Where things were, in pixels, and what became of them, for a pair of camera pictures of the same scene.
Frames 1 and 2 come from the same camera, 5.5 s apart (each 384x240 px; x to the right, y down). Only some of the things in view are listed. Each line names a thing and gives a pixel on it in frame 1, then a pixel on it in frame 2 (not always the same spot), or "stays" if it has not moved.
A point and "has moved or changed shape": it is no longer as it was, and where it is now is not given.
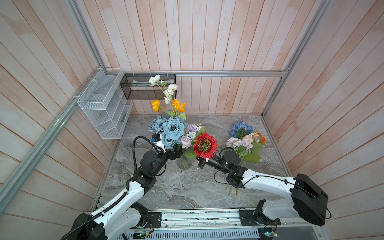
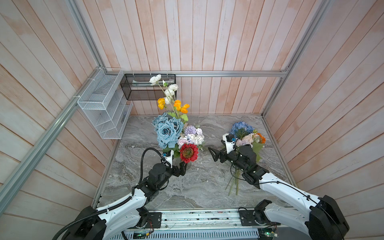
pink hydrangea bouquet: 248,148 stays
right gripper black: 202,163 → 223,153
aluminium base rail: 224,225 stays
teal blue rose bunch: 172,129 has moved or changed shape
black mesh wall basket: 137,86 stays
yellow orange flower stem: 177,108 has moved or changed shape
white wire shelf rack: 107,112 stays
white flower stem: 169,93 stays
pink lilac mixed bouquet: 191,130 has moved or changed shape
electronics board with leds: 267,233 stays
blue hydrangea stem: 240,129 stays
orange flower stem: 263,139 stays
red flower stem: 205,146 has moved or changed shape
